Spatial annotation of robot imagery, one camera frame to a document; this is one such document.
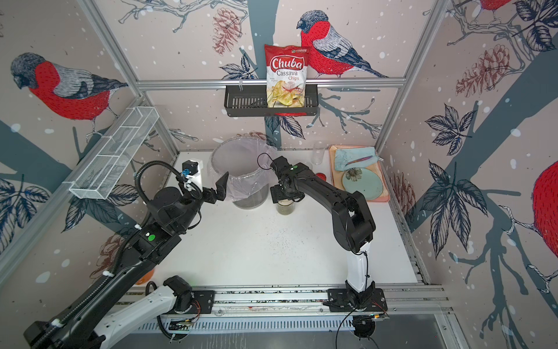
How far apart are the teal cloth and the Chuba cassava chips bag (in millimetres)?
409

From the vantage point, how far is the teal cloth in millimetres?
1163

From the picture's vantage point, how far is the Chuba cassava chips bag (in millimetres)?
848
